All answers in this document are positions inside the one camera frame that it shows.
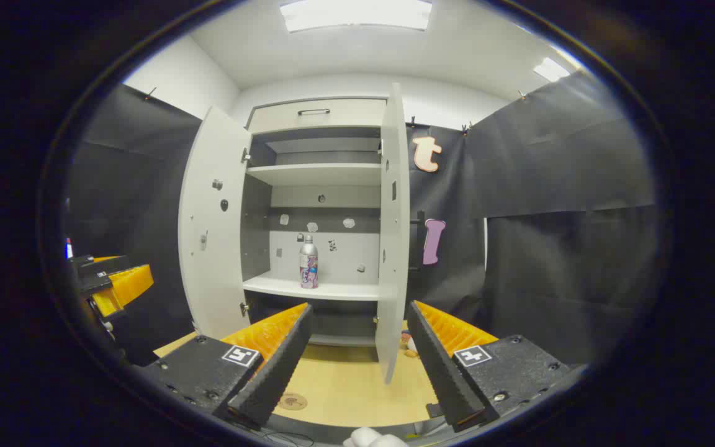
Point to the black backdrop cloth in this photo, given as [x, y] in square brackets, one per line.
[556, 186]

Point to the silver bottle with purple label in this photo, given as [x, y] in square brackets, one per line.
[308, 264]

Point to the white cabinet drawer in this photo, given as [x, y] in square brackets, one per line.
[345, 113]

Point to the white lumpy object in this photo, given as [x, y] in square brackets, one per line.
[373, 437]

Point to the small colourful toy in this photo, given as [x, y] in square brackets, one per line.
[408, 344]

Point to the small round brown disc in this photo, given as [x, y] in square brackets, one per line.
[292, 401]

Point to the small red white object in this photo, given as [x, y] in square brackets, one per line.
[69, 248]

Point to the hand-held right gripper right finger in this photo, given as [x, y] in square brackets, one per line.
[444, 372]

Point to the white and grey cabinet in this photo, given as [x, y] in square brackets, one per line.
[320, 174]

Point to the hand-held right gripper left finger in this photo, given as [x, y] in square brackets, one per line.
[277, 372]

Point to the white cabinet door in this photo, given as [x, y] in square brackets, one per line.
[395, 248]
[215, 248]

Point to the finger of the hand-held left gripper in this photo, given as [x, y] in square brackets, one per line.
[129, 284]
[100, 266]

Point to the large rectangular ceiling light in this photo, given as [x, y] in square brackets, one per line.
[357, 13]

